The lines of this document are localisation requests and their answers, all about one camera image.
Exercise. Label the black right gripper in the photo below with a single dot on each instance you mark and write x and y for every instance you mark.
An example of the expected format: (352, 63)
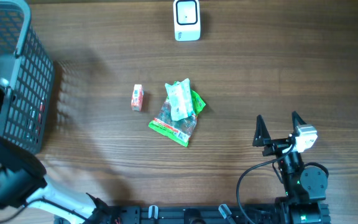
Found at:
(263, 138)

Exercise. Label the green snack bag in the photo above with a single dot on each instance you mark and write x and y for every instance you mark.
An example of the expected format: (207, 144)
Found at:
(178, 115)

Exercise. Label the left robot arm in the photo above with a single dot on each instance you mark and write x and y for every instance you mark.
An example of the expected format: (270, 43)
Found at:
(24, 183)

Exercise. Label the red packaged items in basket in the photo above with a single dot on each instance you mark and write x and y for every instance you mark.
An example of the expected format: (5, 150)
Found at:
(34, 123)

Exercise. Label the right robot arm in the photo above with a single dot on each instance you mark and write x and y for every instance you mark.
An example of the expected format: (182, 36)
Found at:
(305, 184)

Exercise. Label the white barcode scanner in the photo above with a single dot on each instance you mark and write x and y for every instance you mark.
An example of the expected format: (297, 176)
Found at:
(187, 20)

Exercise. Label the red Kleenex tissue pack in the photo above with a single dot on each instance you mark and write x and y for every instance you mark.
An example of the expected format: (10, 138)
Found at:
(137, 97)

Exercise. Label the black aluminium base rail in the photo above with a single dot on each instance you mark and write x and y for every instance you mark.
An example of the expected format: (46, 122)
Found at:
(259, 213)

